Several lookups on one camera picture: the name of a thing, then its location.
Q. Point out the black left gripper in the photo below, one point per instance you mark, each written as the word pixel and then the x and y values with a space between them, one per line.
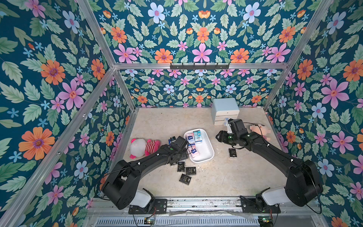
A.
pixel 185 154

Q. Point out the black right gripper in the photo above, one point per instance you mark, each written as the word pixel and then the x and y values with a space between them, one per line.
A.
pixel 221 136

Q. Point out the blue floral tissue pack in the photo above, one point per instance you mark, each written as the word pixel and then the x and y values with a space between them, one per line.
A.
pixel 192 150

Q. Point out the pink Tempo tissue pack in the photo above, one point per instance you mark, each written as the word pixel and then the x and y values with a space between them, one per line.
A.
pixel 190 138

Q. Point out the teal cartoon tissue pack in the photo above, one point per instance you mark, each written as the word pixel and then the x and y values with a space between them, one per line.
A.
pixel 197 136

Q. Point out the white plastic storage box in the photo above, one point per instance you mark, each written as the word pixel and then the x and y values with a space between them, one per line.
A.
pixel 205 149

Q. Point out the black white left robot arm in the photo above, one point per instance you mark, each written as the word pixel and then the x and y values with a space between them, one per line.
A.
pixel 121 184

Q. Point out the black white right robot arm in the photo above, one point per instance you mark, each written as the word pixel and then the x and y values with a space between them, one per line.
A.
pixel 303 179

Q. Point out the black Face tissue pack middle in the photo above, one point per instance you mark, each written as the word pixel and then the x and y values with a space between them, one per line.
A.
pixel 181 167

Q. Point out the black Face tissue pack far-right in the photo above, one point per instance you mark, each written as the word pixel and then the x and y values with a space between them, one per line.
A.
pixel 232 153

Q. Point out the black Face tissue pack right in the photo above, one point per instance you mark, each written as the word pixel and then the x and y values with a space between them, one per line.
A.
pixel 190 171

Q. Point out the pink bald baby doll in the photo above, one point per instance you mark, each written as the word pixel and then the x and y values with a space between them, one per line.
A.
pixel 261 130

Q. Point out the black Face tissue pack bottom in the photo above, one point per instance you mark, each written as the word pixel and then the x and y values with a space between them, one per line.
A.
pixel 185 179

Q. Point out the pale blue mini drawer chest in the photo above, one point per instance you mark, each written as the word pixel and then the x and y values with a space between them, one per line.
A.
pixel 223 108

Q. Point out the pink white striped plush toy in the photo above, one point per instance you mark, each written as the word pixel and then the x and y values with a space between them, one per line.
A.
pixel 141 147

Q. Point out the white ventilation grille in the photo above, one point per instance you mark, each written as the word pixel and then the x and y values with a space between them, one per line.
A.
pixel 182 221

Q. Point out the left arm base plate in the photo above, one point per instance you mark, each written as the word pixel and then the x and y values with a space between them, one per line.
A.
pixel 156 206

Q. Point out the black wall hook rail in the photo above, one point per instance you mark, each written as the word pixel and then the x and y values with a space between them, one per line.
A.
pixel 199 66

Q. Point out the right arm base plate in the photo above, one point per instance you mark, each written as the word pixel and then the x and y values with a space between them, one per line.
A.
pixel 256 205

